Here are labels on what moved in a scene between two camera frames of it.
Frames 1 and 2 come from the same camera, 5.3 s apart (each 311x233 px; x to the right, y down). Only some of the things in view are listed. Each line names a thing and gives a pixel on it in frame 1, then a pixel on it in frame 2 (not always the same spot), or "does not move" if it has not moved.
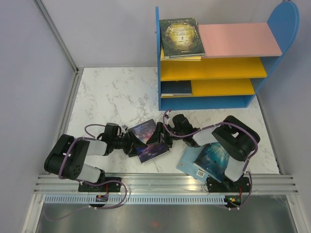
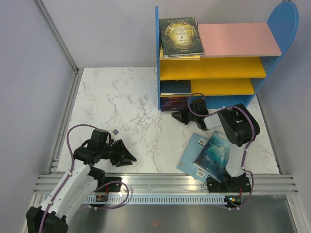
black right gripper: x=156 y=137 to x=180 y=116
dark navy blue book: x=176 y=87 does not move
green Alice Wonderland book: x=181 y=38 does not move
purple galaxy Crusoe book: x=143 y=132 to x=170 y=105
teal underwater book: x=213 y=159 does not move
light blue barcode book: x=186 y=164 does not move
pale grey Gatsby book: x=176 y=95 does not move
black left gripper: x=136 y=142 to x=122 y=151
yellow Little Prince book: x=164 y=58 does not move
